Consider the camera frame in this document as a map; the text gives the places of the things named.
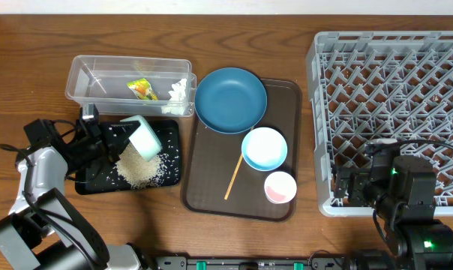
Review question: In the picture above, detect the mint green bowl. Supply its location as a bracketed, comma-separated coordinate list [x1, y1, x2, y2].
[122, 115, 162, 161]

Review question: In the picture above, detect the pile of rice grains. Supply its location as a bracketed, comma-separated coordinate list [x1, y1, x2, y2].
[112, 127, 181, 189]

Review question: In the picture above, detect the yellow green snack wrapper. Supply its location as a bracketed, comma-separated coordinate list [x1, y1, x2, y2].
[127, 78, 158, 101]

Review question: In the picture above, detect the white tissue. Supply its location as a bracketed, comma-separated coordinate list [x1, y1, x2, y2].
[161, 79, 187, 116]

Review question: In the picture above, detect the pink cup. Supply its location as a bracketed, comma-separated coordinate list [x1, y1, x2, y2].
[264, 171, 297, 204]

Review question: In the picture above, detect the light blue bowl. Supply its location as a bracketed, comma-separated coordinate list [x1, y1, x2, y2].
[241, 127, 288, 171]

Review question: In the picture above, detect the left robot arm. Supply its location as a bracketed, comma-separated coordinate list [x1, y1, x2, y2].
[0, 119, 158, 269]

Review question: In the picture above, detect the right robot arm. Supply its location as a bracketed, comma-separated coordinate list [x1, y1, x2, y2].
[334, 145, 453, 269]

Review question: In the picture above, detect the grey dishwasher rack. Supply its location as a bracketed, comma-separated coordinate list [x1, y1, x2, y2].
[306, 31, 453, 217]

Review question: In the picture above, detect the black plastic tray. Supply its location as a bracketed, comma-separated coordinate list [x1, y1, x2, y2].
[75, 120, 182, 195]

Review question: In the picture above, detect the clear plastic bin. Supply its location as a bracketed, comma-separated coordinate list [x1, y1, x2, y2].
[65, 55, 197, 117]

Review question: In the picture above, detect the brown plastic serving tray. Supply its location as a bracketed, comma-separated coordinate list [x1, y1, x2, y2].
[181, 79, 302, 222]

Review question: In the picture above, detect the wooden chopstick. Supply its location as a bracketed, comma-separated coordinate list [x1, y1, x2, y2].
[223, 125, 255, 201]

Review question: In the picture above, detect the dark blue plate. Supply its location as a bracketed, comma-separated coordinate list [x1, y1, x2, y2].
[195, 67, 268, 134]

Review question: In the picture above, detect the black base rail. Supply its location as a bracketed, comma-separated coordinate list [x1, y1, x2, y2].
[154, 253, 359, 270]

